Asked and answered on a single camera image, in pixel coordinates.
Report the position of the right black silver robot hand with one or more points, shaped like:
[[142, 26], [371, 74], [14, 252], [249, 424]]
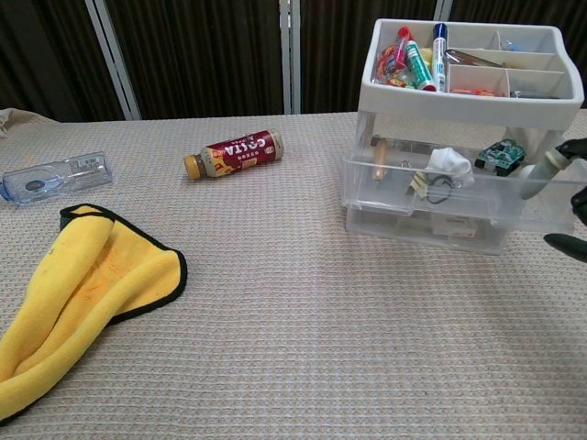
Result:
[[578, 247]]

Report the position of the clear plastic drawer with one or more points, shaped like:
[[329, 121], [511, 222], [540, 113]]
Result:
[[390, 229], [481, 201]]

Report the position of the white drawer organizer box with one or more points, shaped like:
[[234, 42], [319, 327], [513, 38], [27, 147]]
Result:
[[458, 112]]

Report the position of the green circuit board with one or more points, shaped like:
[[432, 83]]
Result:
[[500, 156]]

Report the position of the black binder clip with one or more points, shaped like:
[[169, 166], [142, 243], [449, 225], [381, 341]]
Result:
[[536, 95]]

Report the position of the gold binder clip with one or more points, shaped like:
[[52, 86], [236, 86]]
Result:
[[418, 183]]

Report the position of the blue plastic piece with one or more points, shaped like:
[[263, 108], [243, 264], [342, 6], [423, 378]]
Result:
[[516, 46]]

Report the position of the blue cap white marker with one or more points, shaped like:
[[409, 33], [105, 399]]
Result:
[[439, 50]]

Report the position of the red cap green marker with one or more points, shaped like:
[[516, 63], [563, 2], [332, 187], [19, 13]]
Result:
[[419, 64]]

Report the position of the lion print packet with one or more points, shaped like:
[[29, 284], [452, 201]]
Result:
[[399, 81]]

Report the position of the red yellow cartoon packet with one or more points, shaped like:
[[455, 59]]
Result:
[[390, 59]]

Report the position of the beige woven tablecloth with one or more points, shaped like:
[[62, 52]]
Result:
[[293, 298]]

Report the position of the red Costa coffee bottle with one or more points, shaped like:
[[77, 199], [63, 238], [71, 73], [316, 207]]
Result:
[[238, 153]]

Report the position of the yellow microfiber cloth black trim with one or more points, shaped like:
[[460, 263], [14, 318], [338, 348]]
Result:
[[82, 284]]

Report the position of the clear plastic water bottle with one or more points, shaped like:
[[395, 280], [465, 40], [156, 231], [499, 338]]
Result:
[[55, 179]]

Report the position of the black folding screen metal frame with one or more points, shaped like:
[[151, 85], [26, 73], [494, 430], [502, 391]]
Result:
[[206, 46]]

